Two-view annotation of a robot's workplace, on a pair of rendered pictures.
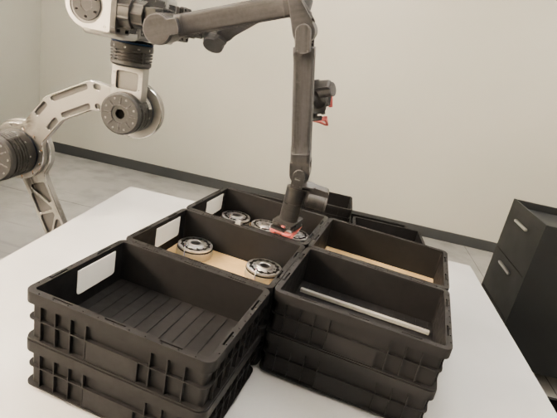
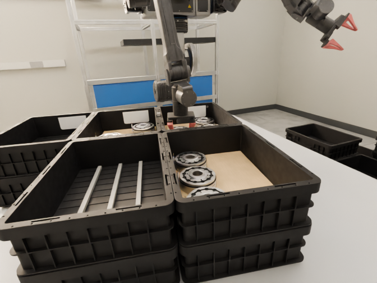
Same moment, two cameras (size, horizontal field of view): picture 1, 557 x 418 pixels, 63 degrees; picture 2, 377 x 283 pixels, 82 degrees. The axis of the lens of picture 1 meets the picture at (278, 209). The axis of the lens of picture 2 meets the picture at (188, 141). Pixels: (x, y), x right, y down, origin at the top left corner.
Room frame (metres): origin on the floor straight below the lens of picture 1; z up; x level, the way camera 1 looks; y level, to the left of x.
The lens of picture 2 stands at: (1.00, -0.79, 1.18)
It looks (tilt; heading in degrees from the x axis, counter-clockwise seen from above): 22 degrees down; 66
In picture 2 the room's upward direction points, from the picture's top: 3 degrees counter-clockwise
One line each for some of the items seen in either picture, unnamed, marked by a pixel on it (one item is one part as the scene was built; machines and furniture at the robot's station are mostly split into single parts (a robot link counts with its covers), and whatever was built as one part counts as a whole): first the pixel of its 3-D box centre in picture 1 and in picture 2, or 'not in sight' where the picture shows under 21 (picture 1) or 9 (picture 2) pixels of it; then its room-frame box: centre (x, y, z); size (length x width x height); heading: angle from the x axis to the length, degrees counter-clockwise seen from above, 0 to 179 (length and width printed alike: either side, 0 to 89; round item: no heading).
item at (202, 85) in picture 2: not in sight; (188, 98); (2.23, 1.92, 0.60); 0.72 x 0.03 x 0.56; 175
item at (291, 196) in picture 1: (296, 195); (180, 93); (1.30, -0.05, 1.04); 0.07 x 0.06 x 0.07; 85
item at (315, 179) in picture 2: (380, 252); (221, 154); (1.30, -0.33, 0.92); 0.40 x 0.30 x 0.02; 75
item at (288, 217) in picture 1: (289, 213); (180, 109); (1.30, -0.04, 0.98); 0.10 x 0.07 x 0.07; 160
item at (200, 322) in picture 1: (156, 315); (50, 141); (0.82, 0.21, 0.87); 0.40 x 0.30 x 0.11; 75
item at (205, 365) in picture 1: (158, 294); (46, 129); (0.82, 0.21, 0.92); 0.40 x 0.30 x 0.02; 75
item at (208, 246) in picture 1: (195, 245); (143, 126); (1.21, 0.22, 0.86); 0.10 x 0.10 x 0.01
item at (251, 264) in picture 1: (263, 267); not in sight; (1.16, 0.01, 0.86); 0.10 x 0.10 x 0.01
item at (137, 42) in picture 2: not in sight; (169, 41); (2.10, 2.16, 1.32); 1.20 x 0.45 x 0.06; 175
